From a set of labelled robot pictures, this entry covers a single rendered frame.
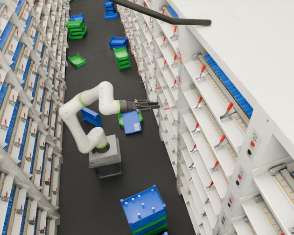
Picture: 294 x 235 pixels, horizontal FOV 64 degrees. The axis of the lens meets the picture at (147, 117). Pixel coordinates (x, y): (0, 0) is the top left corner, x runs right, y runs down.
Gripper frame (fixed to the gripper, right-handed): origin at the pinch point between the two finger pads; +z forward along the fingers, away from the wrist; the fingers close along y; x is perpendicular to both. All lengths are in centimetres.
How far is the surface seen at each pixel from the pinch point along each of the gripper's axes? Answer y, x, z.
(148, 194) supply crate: 34, -66, -4
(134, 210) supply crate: 45, -69, -17
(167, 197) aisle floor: 22, -102, 23
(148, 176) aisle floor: -6, -105, 10
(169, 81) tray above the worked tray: -13.9, 11.1, 13.1
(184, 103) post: 22.2, 19.8, 11.1
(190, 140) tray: 30.5, -6.7, 18.8
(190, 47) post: 22, 57, 5
